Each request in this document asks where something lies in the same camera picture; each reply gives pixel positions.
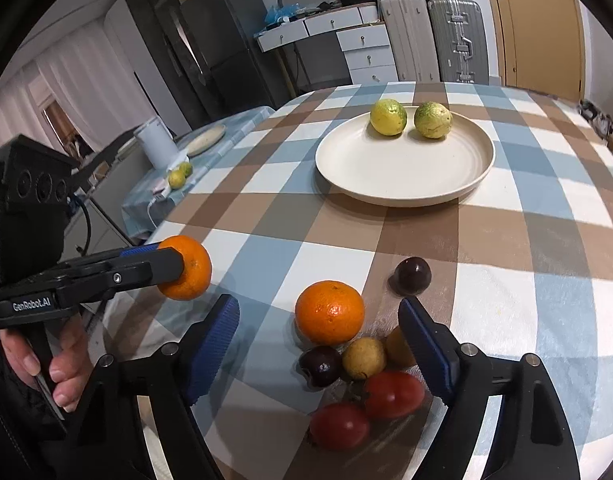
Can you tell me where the large cream plate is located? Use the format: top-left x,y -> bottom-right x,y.
315,105 -> 496,207

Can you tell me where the yellow-green citrus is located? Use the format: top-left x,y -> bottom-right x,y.
369,98 -> 408,137

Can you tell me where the white kettle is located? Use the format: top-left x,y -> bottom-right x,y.
133,116 -> 178,171

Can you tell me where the dark purple plum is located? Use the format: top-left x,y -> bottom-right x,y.
393,256 -> 432,295
299,345 -> 345,388

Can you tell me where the red tomato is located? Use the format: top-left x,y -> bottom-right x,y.
309,402 -> 371,451
363,371 -> 426,421

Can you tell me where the small orange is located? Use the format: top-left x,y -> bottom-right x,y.
156,235 -> 213,302

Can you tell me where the silver suitcase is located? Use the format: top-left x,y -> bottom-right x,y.
427,0 -> 490,85

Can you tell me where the white cable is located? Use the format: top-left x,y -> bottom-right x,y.
146,185 -> 172,241

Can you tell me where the white curtain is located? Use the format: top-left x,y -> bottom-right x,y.
0,35 -> 152,161

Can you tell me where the brown blue checkered tablecloth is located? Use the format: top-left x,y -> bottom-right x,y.
101,82 -> 613,480

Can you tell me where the mottled green citrus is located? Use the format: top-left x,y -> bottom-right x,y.
413,102 -> 454,140

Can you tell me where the black refrigerator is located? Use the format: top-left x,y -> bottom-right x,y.
180,0 -> 282,118

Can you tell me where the white desk with drawers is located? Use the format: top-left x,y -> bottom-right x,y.
256,2 -> 400,86

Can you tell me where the large orange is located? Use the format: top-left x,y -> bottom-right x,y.
294,280 -> 366,347

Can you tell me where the small cream plate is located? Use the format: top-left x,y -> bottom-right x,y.
185,127 -> 227,157

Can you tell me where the small yellow-brown fruit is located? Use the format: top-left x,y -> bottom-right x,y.
385,325 -> 417,368
341,337 -> 387,381

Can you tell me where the beige suitcase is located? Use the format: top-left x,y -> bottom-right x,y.
379,0 -> 442,83

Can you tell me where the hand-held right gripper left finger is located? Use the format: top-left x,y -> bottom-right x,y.
61,294 -> 240,480

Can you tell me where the person's left hand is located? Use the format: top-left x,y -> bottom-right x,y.
0,318 -> 94,413

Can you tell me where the wooden door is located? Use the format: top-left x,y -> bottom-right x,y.
479,0 -> 587,103

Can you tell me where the black wardrobe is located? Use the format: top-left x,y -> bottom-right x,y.
124,0 -> 207,131

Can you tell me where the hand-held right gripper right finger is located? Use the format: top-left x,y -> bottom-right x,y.
397,296 -> 582,480

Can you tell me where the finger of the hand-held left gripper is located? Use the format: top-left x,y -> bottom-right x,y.
56,247 -> 186,311
60,241 -> 163,279

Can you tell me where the blue plastic bag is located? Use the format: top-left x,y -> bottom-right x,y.
264,4 -> 300,26

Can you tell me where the pale blue checkered tablecloth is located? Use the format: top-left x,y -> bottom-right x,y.
121,106 -> 277,241

